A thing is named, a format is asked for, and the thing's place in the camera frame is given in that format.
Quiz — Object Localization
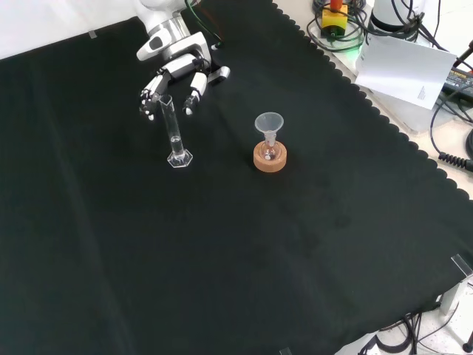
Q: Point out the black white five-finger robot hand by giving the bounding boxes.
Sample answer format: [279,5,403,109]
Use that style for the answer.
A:
[135,31,214,122]

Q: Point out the clear glass graduated cylinder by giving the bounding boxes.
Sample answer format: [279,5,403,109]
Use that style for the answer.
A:
[156,94,194,169]

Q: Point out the clear plastic funnel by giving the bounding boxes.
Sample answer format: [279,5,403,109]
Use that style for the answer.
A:
[254,113,285,147]

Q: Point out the small round-bottom glass flask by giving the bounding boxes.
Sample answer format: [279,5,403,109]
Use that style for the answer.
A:
[259,138,279,162]

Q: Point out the yellow stop button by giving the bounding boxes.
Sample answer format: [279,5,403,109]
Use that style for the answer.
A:
[320,0,350,39]

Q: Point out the black bench cloth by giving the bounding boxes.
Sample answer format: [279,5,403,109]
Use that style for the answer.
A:
[0,0,473,355]

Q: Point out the white cylindrical base black band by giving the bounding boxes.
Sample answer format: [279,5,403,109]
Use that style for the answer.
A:
[369,0,422,41]

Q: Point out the pale white board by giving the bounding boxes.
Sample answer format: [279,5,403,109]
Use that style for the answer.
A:
[354,35,458,111]

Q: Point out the black power supply brick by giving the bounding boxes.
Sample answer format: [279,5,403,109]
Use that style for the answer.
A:
[441,66,473,99]

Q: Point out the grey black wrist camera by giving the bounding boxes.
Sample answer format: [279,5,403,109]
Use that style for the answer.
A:
[208,65,231,86]

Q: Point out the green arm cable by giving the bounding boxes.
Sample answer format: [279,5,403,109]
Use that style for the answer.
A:
[183,0,226,51]

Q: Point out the cork ring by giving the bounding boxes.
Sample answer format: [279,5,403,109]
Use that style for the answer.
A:
[253,142,288,174]

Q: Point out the black cable plug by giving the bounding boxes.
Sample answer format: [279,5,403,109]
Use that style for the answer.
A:
[452,38,473,70]

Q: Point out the black spiral cable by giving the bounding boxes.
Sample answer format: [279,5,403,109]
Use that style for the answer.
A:
[429,99,473,171]

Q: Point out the black floor cable bundle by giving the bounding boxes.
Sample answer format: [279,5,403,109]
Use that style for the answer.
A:
[358,312,444,355]

